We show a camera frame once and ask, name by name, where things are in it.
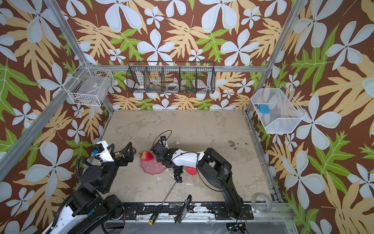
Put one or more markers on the pink polka dot plate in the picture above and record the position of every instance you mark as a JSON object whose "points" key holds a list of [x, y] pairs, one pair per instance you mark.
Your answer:
{"points": [[152, 167]]}

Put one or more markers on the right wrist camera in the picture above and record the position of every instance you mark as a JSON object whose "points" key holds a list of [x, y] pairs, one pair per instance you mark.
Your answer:
{"points": [[163, 140]]}

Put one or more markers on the black wire basket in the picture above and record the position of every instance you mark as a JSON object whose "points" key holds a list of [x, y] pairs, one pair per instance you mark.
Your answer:
{"points": [[171, 77]]}

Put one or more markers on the white wire basket left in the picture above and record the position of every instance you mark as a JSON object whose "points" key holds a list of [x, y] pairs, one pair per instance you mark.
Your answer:
{"points": [[89, 85]]}

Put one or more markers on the blue object in basket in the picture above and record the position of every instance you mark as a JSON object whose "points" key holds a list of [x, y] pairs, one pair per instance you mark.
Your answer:
{"points": [[263, 108]]}

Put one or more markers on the white wire basket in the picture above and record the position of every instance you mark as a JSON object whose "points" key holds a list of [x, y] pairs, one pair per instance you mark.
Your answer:
{"points": [[89, 85], [285, 111]]}

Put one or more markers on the black rod yellow tip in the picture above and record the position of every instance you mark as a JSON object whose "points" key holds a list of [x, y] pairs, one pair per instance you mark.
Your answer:
{"points": [[159, 208]]}

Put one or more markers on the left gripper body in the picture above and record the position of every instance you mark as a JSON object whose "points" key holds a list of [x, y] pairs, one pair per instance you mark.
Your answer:
{"points": [[122, 162]]}

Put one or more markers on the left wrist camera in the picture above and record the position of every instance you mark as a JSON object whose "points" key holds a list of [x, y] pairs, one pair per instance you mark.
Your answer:
{"points": [[103, 152]]}

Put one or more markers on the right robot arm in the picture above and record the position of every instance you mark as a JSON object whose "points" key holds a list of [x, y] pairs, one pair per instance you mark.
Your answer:
{"points": [[210, 166]]}

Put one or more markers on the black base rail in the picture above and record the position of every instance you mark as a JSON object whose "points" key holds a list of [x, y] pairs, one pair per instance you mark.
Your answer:
{"points": [[134, 210]]}

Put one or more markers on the black grape bunch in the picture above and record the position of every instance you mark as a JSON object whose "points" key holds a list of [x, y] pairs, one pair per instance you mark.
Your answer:
{"points": [[177, 173]]}

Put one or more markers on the red strawberry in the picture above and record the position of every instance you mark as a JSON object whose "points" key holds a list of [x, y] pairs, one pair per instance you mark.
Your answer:
{"points": [[146, 156]]}

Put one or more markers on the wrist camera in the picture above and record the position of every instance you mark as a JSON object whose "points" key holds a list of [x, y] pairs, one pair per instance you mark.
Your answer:
{"points": [[163, 140], [103, 152]]}

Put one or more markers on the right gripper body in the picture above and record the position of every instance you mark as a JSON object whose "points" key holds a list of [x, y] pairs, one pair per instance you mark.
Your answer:
{"points": [[160, 159]]}

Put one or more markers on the red apple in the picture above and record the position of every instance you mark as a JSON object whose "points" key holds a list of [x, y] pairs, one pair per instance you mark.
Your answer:
{"points": [[190, 170]]}

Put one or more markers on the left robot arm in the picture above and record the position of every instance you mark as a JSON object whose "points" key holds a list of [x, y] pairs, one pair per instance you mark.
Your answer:
{"points": [[85, 209]]}

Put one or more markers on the white wire basket right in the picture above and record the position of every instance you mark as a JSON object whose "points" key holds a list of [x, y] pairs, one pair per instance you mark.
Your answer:
{"points": [[285, 111]]}

